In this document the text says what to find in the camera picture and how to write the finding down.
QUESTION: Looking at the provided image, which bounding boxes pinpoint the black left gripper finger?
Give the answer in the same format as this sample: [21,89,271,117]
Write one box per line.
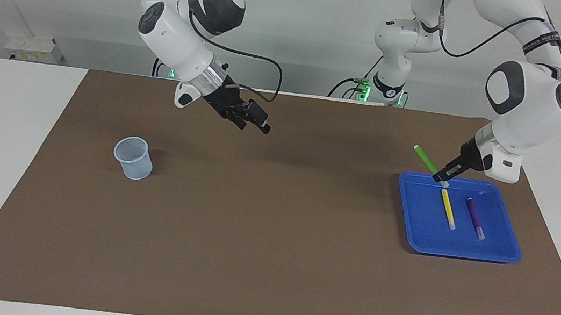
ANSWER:
[441,162,468,187]
[432,156,462,183]

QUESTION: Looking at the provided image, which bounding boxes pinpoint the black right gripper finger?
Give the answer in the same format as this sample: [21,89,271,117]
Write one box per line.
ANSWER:
[243,99,275,136]
[228,113,248,131]

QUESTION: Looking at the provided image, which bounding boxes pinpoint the green pen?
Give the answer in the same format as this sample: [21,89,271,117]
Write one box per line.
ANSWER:
[409,145,454,188]

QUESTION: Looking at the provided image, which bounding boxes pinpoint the yellow pen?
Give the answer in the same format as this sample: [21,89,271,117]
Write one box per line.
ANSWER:
[437,189,461,230]

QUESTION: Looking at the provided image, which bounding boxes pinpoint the purple pen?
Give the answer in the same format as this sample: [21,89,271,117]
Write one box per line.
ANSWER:
[461,197,491,241]

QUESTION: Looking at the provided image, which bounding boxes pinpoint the blue plastic tray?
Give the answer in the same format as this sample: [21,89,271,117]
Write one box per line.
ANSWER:
[389,169,531,267]

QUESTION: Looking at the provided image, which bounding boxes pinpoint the translucent plastic cup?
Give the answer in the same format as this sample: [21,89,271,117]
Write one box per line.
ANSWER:
[111,134,157,183]

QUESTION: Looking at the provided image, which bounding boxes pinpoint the brown table mat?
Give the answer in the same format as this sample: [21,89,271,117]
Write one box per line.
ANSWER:
[0,54,561,315]

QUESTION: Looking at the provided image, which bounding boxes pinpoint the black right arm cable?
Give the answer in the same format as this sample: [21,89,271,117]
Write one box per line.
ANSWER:
[114,0,293,105]

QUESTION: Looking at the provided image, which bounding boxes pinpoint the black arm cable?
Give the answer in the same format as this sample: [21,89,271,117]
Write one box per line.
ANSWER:
[114,0,293,105]
[432,0,561,73]

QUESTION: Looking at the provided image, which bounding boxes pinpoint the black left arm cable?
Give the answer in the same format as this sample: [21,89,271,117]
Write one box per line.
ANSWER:
[432,0,561,73]

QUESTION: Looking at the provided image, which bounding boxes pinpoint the black base cables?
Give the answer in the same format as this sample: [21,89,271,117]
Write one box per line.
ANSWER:
[328,50,383,104]

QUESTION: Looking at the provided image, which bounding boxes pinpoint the black printed cable strap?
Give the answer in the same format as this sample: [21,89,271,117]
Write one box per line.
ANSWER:
[521,28,561,59]

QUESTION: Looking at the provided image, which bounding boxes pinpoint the white wall socket box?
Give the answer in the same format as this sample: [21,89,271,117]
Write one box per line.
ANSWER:
[3,32,65,66]

